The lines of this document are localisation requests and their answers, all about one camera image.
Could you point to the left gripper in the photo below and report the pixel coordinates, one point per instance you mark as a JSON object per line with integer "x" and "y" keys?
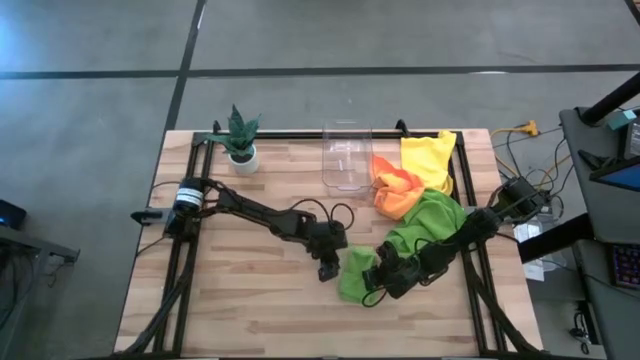
{"x": 327, "y": 237}

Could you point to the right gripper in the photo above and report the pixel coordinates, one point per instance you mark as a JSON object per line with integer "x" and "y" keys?
{"x": 400, "y": 275}

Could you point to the green microfiber towel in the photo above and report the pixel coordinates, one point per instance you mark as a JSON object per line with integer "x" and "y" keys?
{"x": 430, "y": 220}
{"x": 355, "y": 280}

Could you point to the orange microfiber towel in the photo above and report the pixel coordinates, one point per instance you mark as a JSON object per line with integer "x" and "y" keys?
{"x": 397, "y": 192}

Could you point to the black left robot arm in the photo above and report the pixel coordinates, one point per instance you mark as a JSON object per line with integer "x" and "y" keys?
{"x": 250, "y": 212}

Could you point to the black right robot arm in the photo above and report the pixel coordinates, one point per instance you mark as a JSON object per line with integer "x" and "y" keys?
{"x": 475, "y": 227}

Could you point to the yellow microfiber towel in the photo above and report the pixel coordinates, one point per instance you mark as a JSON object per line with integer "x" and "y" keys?
{"x": 430, "y": 160}

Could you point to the clear plastic bin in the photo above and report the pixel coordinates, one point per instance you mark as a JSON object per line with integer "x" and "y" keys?
{"x": 347, "y": 160}

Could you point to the white round plant pot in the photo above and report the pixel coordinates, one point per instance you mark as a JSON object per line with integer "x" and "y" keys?
{"x": 246, "y": 165}

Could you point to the green snake plant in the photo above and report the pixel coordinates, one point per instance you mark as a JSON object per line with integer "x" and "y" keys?
{"x": 240, "y": 132}

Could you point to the white paper sheets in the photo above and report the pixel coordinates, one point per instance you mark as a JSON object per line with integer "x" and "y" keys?
{"x": 530, "y": 235}

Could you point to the black diagonal stand beam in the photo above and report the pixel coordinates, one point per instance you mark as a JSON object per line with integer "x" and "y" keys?
{"x": 615, "y": 97}
{"x": 550, "y": 240}

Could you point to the grey desk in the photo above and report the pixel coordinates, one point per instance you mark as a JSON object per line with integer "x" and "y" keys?
{"x": 600, "y": 220}

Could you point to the keyboard with purple lights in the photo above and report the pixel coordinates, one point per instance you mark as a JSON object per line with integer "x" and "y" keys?
{"x": 627, "y": 265}

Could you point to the laptop with blue screen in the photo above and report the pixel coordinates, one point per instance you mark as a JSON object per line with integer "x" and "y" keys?
{"x": 622, "y": 177}

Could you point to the small teal box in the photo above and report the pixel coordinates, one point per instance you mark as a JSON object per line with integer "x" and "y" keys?
{"x": 622, "y": 120}

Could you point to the grey metal stand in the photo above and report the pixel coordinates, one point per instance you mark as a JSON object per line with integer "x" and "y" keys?
{"x": 30, "y": 245}

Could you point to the dark device with blue light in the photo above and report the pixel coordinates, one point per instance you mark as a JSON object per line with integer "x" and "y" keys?
{"x": 10, "y": 215}

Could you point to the black aluminium table frame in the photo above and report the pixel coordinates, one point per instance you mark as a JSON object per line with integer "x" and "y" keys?
{"x": 300, "y": 135}

